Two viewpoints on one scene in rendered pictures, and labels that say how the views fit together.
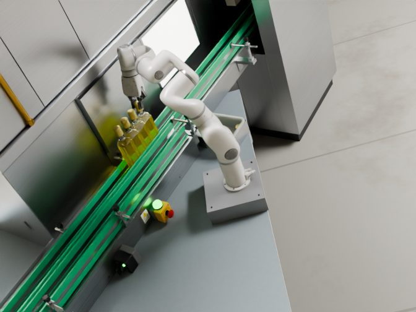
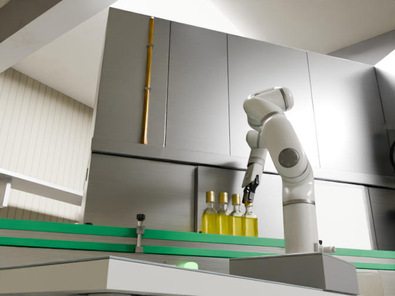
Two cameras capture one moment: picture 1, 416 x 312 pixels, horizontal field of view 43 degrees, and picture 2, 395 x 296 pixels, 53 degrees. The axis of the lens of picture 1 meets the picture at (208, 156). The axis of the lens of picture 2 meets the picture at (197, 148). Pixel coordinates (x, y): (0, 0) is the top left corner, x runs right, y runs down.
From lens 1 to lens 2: 1.97 m
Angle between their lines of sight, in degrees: 69
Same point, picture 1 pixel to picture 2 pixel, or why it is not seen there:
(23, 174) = (104, 172)
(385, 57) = not seen: outside the picture
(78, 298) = (16, 254)
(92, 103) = (208, 179)
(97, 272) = (62, 256)
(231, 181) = (288, 241)
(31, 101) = (157, 133)
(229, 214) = (259, 275)
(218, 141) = (275, 130)
